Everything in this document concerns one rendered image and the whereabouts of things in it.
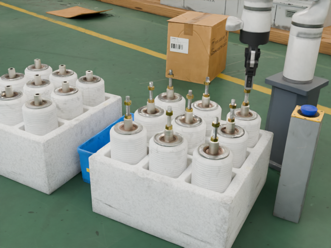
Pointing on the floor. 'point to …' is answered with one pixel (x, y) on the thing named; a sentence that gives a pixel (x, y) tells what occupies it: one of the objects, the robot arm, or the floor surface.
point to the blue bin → (86, 149)
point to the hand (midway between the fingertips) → (248, 81)
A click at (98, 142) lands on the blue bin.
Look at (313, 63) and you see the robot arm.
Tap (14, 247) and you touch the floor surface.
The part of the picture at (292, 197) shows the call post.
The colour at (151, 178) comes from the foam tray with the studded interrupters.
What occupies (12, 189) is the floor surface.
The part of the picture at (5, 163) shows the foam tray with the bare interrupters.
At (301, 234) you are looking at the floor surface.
